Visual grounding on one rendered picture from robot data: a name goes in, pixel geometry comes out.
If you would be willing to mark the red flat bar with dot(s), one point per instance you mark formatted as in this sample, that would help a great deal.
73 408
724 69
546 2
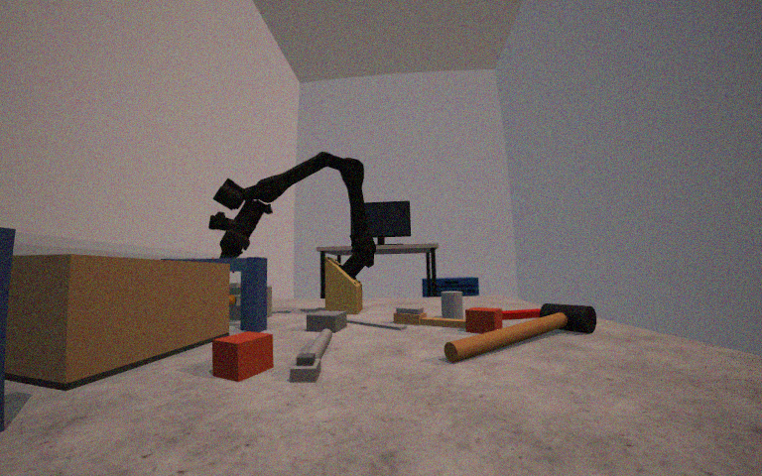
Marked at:
520 314

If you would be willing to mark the grey flat bar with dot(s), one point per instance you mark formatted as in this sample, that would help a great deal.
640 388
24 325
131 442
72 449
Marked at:
376 324

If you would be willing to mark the black-headed mallet with wooden handle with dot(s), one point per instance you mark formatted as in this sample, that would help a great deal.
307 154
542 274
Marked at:
576 318

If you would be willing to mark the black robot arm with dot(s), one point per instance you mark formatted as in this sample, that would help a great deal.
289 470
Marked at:
231 195

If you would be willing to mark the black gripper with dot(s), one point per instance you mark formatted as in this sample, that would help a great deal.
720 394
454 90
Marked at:
234 240

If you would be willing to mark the red box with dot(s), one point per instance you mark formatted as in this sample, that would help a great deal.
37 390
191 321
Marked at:
240 356
481 319

